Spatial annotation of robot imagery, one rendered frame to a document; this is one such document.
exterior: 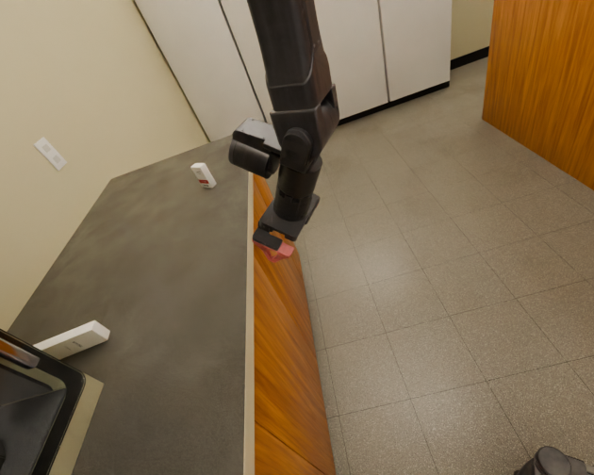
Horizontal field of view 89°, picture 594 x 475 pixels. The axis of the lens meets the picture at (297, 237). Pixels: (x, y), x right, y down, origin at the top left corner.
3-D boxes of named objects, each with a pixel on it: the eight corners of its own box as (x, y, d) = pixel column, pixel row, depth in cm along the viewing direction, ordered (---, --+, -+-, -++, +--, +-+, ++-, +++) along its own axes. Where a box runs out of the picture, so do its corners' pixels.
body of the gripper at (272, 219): (257, 228, 49) (261, 196, 43) (284, 188, 55) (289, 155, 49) (294, 244, 48) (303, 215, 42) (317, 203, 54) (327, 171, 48)
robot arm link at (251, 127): (311, 140, 33) (336, 104, 38) (219, 102, 34) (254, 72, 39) (294, 210, 43) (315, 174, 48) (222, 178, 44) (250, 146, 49)
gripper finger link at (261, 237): (249, 262, 54) (251, 231, 46) (267, 234, 58) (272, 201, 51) (283, 278, 53) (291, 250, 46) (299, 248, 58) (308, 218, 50)
